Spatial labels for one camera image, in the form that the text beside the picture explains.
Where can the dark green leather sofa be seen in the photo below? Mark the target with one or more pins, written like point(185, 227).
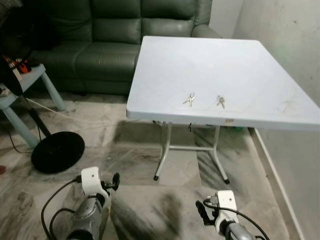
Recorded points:
point(100, 60)

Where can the light blue side table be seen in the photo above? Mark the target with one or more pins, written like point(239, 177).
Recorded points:
point(35, 75)

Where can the white folding table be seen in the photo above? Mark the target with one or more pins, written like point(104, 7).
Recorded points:
point(210, 70)

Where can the orange black tool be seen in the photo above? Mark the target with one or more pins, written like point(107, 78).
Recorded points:
point(22, 66)

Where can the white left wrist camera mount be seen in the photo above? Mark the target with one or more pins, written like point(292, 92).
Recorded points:
point(91, 180)

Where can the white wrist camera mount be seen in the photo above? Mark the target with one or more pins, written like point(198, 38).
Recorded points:
point(226, 200)
point(91, 180)

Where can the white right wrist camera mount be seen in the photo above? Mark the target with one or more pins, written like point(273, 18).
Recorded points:
point(226, 200)

